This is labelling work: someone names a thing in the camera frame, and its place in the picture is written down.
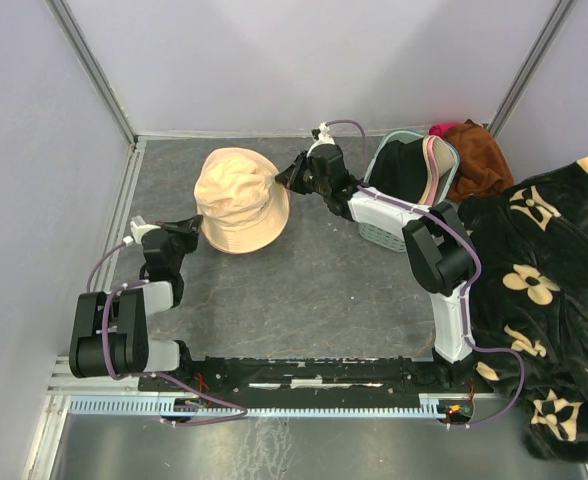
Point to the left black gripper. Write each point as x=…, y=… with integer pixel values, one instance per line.
x=188, y=231

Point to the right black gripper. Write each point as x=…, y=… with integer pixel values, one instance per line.
x=292, y=177

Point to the cream bucket hat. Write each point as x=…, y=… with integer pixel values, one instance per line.
x=244, y=208

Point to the black cloth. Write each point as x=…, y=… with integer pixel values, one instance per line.
x=400, y=170

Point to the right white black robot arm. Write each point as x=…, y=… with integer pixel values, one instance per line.
x=442, y=258

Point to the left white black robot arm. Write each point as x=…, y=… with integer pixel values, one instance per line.
x=110, y=335

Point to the beige pink stacked hats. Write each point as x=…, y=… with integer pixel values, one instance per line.
x=442, y=162

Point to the red cloth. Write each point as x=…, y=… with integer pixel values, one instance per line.
x=441, y=129

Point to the brown cloth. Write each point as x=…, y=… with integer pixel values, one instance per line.
x=483, y=170

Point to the black floral blanket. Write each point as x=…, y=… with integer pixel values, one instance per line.
x=529, y=308

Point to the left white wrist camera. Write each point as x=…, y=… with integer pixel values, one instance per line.
x=138, y=229

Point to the left aluminium corner post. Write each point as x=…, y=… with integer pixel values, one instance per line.
x=72, y=31

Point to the aluminium corner post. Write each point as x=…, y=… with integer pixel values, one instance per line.
x=548, y=33
x=72, y=31

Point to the right aluminium corner post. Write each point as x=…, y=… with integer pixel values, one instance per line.
x=548, y=33

